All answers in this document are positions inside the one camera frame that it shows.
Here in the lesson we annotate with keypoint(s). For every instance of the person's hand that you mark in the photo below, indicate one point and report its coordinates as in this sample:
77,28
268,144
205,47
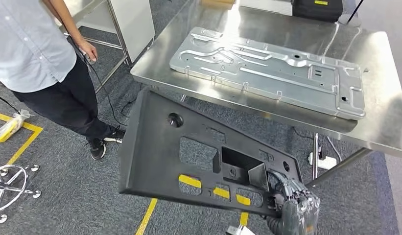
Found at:
88,50

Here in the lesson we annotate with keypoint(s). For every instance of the black case with yellow label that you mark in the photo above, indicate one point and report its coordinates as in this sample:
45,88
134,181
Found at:
317,13

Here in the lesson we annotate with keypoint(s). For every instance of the white power strip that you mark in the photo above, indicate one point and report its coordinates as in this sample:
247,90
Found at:
329,163

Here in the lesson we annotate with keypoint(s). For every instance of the black rod on grey base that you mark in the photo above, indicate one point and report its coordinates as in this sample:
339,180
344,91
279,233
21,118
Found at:
350,21

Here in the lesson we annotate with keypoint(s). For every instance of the person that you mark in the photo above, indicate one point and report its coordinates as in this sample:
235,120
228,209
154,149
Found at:
25,48

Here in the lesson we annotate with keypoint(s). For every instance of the brown cardboard box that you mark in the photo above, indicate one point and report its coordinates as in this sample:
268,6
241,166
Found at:
217,4

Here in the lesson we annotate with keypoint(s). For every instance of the black round stool chrome base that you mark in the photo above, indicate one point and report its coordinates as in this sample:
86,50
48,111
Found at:
9,190

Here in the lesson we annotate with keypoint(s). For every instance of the stamped silver metal panel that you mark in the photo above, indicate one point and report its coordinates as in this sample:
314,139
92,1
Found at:
269,74

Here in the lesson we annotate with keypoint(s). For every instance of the yellow tape roll in bag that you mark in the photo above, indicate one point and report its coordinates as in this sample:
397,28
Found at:
6,131

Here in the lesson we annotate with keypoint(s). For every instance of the yellow floor tape rectangle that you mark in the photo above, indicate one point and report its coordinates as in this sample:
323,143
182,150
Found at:
145,217

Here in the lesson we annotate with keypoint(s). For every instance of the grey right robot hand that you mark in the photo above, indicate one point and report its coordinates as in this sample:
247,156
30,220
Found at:
301,214

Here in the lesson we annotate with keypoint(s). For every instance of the stainless steel workbench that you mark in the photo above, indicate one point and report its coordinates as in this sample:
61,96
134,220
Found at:
376,123

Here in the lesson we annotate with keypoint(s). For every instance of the white box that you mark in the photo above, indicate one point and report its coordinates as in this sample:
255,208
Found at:
265,6

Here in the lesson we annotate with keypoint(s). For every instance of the black plastic license plate frame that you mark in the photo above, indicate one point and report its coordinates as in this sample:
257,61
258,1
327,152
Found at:
148,155

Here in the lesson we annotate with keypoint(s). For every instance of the white cabinet on metal frame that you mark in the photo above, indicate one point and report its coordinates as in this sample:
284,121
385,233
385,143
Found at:
136,29

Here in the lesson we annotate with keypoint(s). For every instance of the person's forearm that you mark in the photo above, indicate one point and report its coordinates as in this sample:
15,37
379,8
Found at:
64,22

